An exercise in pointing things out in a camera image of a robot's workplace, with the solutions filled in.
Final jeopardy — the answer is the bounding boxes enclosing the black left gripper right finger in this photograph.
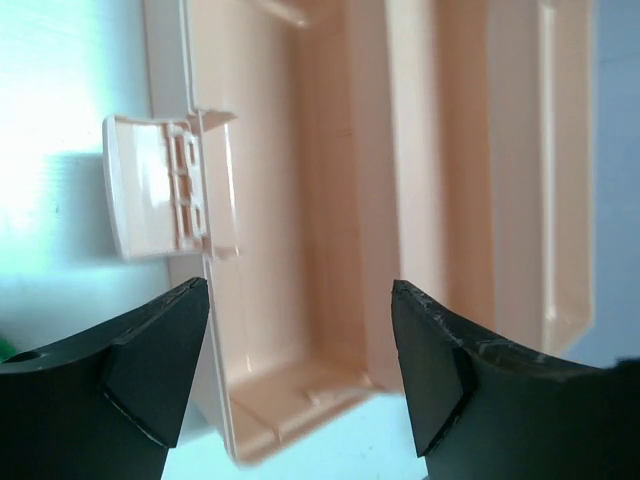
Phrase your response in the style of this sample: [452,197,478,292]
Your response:
[391,280,639,479]

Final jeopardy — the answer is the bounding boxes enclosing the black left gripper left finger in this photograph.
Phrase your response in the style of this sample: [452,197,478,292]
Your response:
[1,277,210,479]

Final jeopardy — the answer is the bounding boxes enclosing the pink plastic toolbox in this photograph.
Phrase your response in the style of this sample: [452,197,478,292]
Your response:
[103,1,595,464]

